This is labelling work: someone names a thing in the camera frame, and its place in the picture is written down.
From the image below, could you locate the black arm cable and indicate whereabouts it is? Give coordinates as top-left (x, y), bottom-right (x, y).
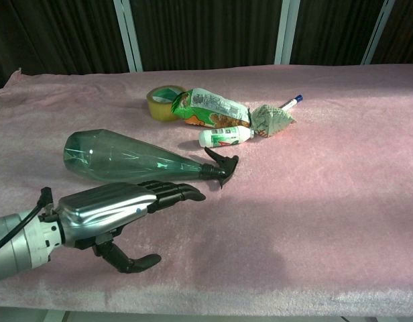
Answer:
top-left (0, 186), bottom-right (54, 255)

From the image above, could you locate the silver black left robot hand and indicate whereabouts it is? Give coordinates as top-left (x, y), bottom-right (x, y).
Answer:
top-left (54, 180), bottom-right (207, 274)

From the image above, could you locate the green transparent spray bottle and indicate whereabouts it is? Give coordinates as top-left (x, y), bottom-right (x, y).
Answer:
top-left (63, 128), bottom-right (240, 189)

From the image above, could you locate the white marker with blue cap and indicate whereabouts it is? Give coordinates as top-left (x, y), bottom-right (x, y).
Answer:
top-left (278, 94), bottom-right (304, 111)

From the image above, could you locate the green snack bag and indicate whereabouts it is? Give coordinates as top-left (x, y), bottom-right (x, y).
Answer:
top-left (170, 87), bottom-right (251, 129)

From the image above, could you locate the small white plastic bottle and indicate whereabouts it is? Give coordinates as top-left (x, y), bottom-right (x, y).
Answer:
top-left (198, 125), bottom-right (255, 148)

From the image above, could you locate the yellow packing tape roll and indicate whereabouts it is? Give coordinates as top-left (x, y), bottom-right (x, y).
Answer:
top-left (145, 85), bottom-right (188, 123)

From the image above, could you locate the white metal frame post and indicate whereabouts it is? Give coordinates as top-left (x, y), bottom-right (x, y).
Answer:
top-left (113, 0), bottom-right (143, 72)
top-left (274, 0), bottom-right (301, 66)
top-left (361, 0), bottom-right (396, 65)

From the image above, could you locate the pink fleece table cloth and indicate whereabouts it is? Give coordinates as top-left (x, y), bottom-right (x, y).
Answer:
top-left (0, 62), bottom-right (413, 318)

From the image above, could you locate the folded printed paper wrapper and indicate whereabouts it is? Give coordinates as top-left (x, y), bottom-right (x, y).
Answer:
top-left (250, 103), bottom-right (297, 138)

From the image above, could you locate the dark pleated curtain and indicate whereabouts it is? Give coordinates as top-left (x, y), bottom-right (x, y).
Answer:
top-left (0, 0), bottom-right (413, 91)

